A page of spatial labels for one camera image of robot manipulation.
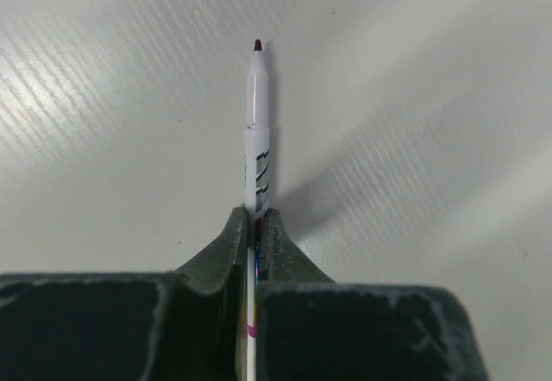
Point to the purple marker pen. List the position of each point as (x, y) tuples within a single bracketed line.
[(257, 193)]

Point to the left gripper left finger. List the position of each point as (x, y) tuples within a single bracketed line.
[(184, 324)]

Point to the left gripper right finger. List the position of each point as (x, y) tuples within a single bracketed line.
[(309, 327)]

